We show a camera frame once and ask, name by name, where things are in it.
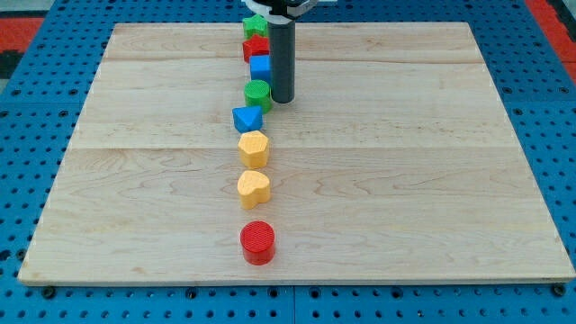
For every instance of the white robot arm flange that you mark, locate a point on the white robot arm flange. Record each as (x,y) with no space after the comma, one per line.
(280,11)

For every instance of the wooden board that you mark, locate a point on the wooden board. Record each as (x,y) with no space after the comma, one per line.
(395,164)

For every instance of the yellow hexagon block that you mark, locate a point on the yellow hexagon block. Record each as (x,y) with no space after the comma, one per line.
(253,149)

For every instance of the yellow heart block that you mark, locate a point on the yellow heart block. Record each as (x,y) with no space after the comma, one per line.
(253,188)

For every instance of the blue triangle block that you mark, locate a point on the blue triangle block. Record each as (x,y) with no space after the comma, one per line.
(248,118)

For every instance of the green cylinder block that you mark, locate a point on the green cylinder block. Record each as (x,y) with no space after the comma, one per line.
(258,93)

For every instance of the red cylinder block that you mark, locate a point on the red cylinder block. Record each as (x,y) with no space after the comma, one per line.
(257,239)

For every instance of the blue cube block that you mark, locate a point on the blue cube block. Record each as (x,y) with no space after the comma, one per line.
(260,68)

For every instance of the red star block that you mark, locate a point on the red star block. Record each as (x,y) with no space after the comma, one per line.
(255,46)

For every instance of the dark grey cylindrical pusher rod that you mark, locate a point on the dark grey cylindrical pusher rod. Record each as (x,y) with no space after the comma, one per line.
(282,61)

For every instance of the green star block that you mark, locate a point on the green star block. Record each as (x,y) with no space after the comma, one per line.
(254,25)

